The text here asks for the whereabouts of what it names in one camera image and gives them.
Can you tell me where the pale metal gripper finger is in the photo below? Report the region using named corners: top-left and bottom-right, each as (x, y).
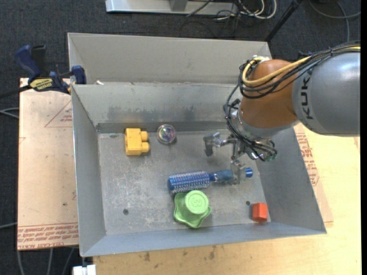
top-left (230, 159), bottom-right (248, 185)
top-left (202, 132), bottom-right (232, 157)

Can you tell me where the blue round hairbrush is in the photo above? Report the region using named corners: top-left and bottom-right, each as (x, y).
top-left (167, 167), bottom-right (254, 195)

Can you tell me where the orange-red small block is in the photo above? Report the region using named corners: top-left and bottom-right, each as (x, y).
top-left (251, 202), bottom-right (269, 223)

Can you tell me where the clear iridescent ball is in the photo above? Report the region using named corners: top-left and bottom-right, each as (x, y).
top-left (156, 123), bottom-right (177, 146)

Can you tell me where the green plastic cup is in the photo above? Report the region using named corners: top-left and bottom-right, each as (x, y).
top-left (173, 190), bottom-right (212, 229)

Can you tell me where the yellow toy building block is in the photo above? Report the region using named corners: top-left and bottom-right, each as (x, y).
top-left (124, 128), bottom-right (151, 156)

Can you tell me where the grey metal bin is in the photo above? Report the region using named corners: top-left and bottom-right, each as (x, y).
top-left (67, 32), bottom-right (327, 258)

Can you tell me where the black cylinder on white bracket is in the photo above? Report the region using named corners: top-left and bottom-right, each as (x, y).
top-left (224, 98), bottom-right (241, 123)

